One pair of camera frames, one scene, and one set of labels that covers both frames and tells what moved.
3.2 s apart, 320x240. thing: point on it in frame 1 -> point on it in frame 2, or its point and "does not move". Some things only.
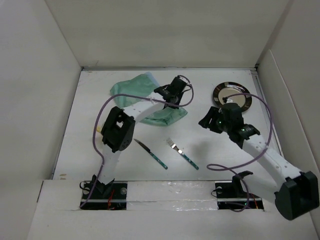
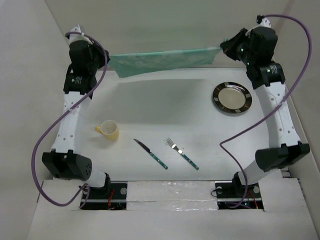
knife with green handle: [149, 151] does not move
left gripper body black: [178, 98] -> [99, 58]
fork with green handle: [172, 145] does not move
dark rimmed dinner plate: [224, 89] does not move
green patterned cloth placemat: [144, 85] -> [125, 63]
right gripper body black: [216, 124] -> [237, 48]
